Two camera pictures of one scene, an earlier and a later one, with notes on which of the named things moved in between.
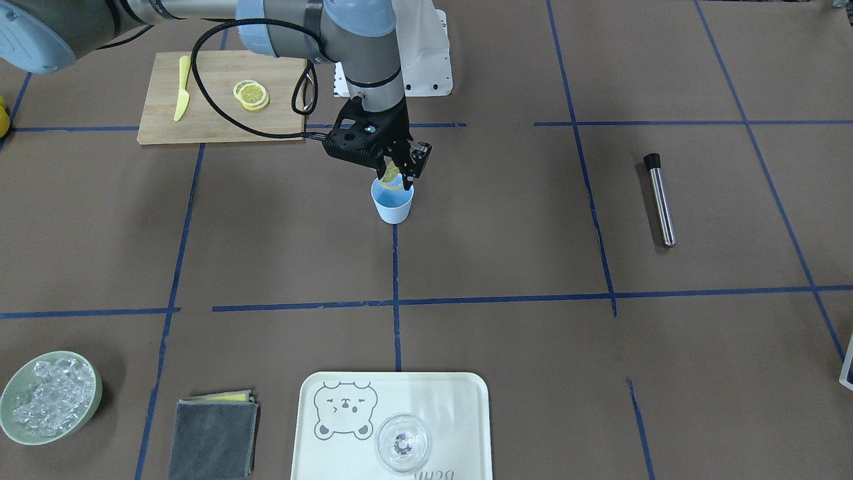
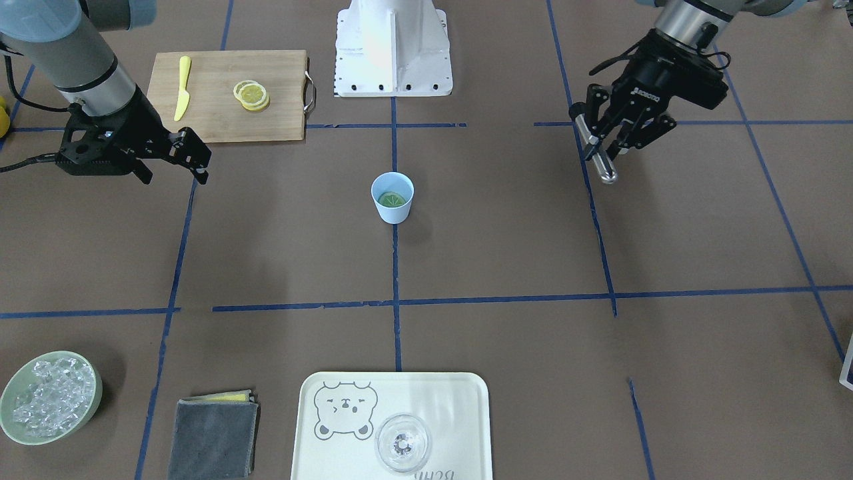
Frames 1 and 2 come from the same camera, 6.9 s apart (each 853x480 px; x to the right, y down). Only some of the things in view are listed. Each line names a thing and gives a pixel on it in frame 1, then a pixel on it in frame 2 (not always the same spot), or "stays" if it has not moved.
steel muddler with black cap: (653, 162) -> (578, 113)
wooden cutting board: (252, 90) stays
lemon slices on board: (252, 95) stays
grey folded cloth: (214, 437) stays
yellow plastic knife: (184, 96) stays
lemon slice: (390, 173) -> (391, 199)
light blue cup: (392, 207) stays
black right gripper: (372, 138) -> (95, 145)
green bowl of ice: (49, 397) stays
